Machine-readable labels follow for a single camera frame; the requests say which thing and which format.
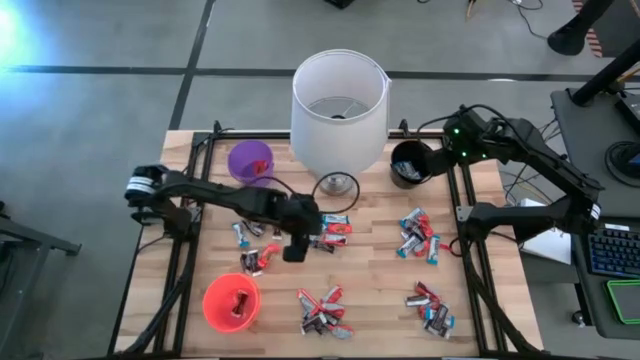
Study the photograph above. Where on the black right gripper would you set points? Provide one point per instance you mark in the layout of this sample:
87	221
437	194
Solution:
440	160

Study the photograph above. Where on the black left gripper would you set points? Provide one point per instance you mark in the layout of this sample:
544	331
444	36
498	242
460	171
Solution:
292	220

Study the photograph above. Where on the blue white candy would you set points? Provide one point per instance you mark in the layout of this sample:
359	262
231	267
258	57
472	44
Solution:
412	218
434	250
409	246
447	328
241	234
335	219
407	170

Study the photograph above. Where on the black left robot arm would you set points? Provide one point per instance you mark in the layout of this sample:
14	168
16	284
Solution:
225	195

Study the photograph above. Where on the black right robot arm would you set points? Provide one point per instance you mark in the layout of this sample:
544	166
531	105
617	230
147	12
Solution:
550	160

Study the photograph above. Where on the black plastic bucket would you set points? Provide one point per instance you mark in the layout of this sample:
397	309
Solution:
397	182

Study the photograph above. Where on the purple plastic bucket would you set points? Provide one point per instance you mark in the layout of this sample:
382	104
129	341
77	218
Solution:
240	160

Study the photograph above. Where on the white shade silver table lamp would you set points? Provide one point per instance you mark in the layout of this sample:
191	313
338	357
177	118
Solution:
340	145

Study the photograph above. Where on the orange plastic bucket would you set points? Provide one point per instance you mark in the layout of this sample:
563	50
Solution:
215	302

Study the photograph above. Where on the white paper sheet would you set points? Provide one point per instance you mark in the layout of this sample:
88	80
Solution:
552	247

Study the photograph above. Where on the grey workstation desk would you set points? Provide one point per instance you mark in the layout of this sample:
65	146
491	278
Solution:
590	130

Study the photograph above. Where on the black stand leg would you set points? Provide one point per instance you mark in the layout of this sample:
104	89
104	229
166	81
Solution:
567	37

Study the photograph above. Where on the black round device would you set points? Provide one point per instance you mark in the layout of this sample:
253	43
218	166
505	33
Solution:
622	160

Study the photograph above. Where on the black stand tube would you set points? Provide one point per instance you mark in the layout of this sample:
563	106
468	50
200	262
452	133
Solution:
605	75

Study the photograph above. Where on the black floor object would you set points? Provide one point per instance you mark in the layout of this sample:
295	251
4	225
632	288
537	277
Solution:
340	2

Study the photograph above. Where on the red striped mat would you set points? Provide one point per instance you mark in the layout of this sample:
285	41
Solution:
596	45

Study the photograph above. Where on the backlit black keyboard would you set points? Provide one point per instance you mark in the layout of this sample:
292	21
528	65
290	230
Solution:
615	250

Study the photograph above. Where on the black desk device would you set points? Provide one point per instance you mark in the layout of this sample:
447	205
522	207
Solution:
631	112

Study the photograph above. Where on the green edged black pad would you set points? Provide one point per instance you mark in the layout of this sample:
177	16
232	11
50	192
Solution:
627	300

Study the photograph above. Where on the grey metal stand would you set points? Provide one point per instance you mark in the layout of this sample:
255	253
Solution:
45	241

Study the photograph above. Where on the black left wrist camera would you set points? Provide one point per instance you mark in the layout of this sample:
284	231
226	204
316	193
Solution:
315	215

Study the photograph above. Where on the black frame clamp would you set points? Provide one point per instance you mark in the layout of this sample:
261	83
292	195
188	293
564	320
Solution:
217	129
404	128

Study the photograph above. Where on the black aluminium table frame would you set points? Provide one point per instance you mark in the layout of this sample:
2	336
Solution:
270	134

